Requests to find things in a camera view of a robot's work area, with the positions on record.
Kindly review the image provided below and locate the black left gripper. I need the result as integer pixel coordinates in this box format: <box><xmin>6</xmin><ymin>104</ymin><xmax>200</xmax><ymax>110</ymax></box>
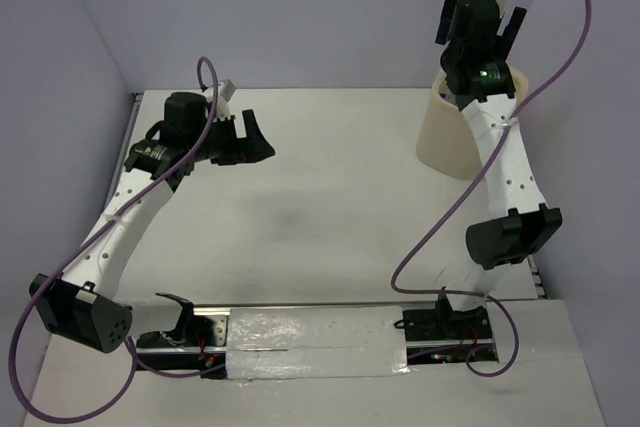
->
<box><xmin>189</xmin><ymin>110</ymin><xmax>275</xmax><ymax>167</ymax></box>

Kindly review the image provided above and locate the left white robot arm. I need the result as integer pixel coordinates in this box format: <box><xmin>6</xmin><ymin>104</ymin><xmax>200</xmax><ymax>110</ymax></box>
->
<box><xmin>29</xmin><ymin>92</ymin><xmax>275</xmax><ymax>353</ymax></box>

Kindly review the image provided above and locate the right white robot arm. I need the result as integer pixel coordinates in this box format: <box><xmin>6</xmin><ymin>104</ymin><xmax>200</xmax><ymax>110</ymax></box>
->
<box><xmin>434</xmin><ymin>0</ymin><xmax>562</xmax><ymax>338</ymax></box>

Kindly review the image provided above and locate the beige plastic bin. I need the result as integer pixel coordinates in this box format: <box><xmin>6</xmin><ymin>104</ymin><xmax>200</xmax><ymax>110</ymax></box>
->
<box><xmin>415</xmin><ymin>71</ymin><xmax>530</xmax><ymax>180</ymax></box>

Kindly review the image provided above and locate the white foil cover sheet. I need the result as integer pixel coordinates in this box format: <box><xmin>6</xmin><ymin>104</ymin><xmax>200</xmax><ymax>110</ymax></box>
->
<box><xmin>225</xmin><ymin>306</ymin><xmax>409</xmax><ymax>380</ymax></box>

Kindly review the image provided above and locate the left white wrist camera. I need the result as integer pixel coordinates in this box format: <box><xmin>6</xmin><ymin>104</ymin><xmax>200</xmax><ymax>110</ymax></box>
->
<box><xmin>215</xmin><ymin>79</ymin><xmax>236</xmax><ymax>121</ymax></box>

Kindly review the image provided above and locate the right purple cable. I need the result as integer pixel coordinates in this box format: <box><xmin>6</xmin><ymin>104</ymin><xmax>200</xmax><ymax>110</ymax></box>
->
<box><xmin>392</xmin><ymin>0</ymin><xmax>596</xmax><ymax>378</ymax></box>

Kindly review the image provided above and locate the purple cable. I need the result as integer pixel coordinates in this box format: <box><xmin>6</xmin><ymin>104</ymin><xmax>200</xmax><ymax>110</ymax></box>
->
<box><xmin>392</xmin><ymin>0</ymin><xmax>596</xmax><ymax>378</ymax></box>
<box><xmin>7</xmin><ymin>56</ymin><xmax>226</xmax><ymax>422</ymax></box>

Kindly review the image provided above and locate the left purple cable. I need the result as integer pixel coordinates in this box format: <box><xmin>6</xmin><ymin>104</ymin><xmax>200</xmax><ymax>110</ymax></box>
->
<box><xmin>7</xmin><ymin>56</ymin><xmax>226</xmax><ymax>422</ymax></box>

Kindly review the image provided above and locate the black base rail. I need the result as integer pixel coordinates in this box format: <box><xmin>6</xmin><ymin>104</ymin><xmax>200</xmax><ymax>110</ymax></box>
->
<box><xmin>136</xmin><ymin>299</ymin><xmax>497</xmax><ymax>380</ymax></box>

